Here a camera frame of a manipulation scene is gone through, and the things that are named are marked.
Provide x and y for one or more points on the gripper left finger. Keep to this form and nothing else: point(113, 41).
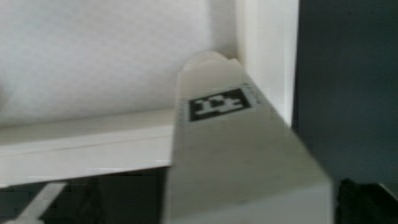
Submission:
point(63, 205)

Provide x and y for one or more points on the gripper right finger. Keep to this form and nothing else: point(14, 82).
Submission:
point(367, 203)

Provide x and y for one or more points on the white desk top tray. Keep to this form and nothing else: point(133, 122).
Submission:
point(92, 56)

